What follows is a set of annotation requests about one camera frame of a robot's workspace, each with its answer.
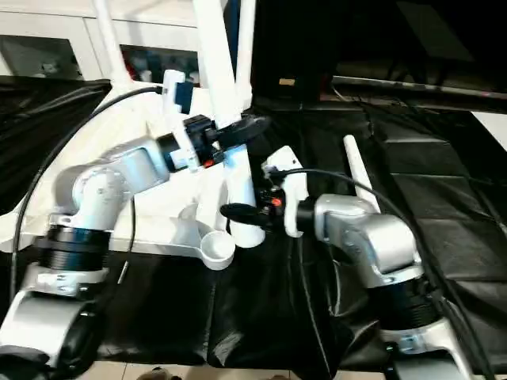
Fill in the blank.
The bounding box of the black case with yellow label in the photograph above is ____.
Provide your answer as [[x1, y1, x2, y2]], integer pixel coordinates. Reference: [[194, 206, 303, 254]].
[[253, 0, 338, 105]]

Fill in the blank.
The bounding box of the white cabinet with windows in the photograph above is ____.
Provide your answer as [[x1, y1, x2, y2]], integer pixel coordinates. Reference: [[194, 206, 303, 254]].
[[0, 0, 204, 83]]

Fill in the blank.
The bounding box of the white plastic table leg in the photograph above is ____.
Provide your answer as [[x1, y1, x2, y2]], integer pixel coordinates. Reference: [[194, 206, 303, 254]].
[[342, 134, 384, 215], [193, 0, 267, 249], [93, 0, 135, 87], [233, 0, 257, 102]]

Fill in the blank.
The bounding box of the silver metal bar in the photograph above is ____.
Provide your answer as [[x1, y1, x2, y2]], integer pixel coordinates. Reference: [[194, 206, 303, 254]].
[[331, 76, 507, 100]]

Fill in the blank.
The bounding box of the white plastic table top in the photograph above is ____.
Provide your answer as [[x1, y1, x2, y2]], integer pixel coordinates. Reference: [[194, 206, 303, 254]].
[[0, 77, 255, 273]]

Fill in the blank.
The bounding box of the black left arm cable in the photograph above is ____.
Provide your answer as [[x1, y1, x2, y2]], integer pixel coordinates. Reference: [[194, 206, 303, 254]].
[[10, 85, 166, 257]]

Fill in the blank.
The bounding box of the white flat board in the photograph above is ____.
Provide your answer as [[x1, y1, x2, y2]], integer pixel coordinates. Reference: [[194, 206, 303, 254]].
[[470, 111, 507, 152]]

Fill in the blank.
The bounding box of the black mat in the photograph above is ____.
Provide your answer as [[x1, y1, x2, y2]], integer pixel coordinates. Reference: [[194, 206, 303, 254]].
[[0, 74, 507, 377]]

